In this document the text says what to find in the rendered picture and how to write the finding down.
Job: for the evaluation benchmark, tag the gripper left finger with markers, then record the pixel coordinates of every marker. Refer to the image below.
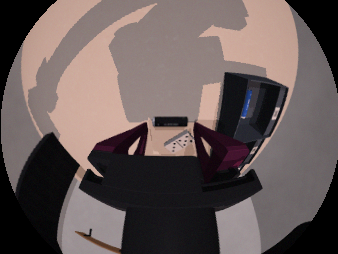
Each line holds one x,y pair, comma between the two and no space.
121,143

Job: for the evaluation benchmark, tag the white domino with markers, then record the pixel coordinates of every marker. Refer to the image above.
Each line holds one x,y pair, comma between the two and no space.
179,142

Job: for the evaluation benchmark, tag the black rack of bins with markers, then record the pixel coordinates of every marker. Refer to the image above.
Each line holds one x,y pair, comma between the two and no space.
261,107

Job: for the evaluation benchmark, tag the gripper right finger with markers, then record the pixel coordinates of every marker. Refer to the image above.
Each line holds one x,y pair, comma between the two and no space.
227,152

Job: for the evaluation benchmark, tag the blue battery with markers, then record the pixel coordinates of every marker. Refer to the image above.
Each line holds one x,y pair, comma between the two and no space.
247,102

